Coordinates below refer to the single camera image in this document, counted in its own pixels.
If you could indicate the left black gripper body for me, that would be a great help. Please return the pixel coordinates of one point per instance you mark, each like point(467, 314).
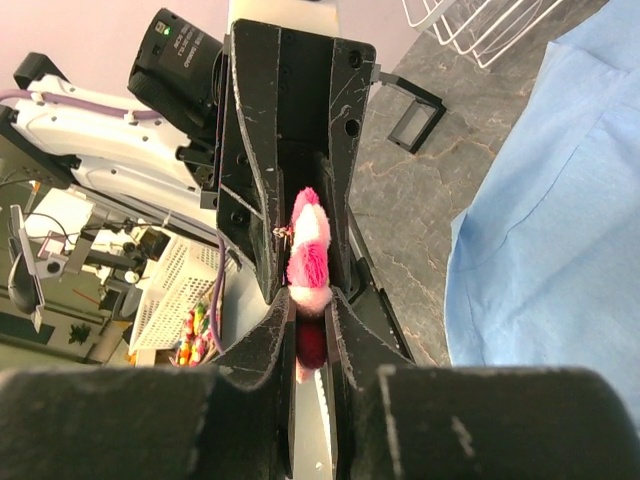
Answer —
point(302, 117)

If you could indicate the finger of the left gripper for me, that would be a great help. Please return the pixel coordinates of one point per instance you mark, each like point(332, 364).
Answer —
point(251, 195)
point(352, 65)

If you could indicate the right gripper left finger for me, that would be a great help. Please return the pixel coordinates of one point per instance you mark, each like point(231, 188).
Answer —
point(230, 419)

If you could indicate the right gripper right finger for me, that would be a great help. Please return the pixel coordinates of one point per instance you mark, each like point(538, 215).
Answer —
point(391, 419)

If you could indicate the pink flower smiley brooch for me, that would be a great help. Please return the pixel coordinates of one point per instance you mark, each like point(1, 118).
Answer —
point(307, 274)

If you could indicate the light blue button shirt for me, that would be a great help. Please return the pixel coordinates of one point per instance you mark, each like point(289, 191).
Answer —
point(544, 268)

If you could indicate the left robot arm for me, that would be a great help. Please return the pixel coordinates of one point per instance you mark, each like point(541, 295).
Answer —
point(155, 152)

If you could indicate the small black square frame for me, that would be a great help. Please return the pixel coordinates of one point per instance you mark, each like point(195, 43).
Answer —
point(420, 118)

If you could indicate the white wire dish rack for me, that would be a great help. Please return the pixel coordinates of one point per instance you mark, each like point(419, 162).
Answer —
point(484, 31)

